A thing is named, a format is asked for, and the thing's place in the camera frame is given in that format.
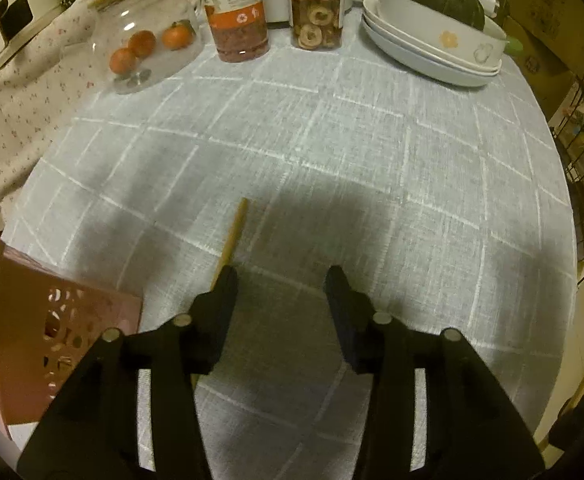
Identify white bowl green handle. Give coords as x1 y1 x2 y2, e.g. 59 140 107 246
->
377 0 511 72

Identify red goji berry jar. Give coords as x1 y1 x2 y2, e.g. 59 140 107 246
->
202 0 269 63

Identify bamboo chopstick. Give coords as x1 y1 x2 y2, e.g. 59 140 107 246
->
211 197 249 288

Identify floral cloth on cabinet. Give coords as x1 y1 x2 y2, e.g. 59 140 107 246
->
0 0 209 233

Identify dried slices jar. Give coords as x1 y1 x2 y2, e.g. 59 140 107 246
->
290 2 344 51

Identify glass jar with oranges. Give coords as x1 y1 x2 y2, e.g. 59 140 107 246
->
89 0 203 94

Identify grey checked tablecloth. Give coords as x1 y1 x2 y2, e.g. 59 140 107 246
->
3 11 575 479

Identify stacked white plates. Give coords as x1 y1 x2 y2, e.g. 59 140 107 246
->
361 0 502 88

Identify pink utensil holder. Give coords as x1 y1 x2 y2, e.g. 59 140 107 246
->
0 240 142 432

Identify cardboard box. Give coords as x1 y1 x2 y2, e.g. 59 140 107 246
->
504 0 584 118

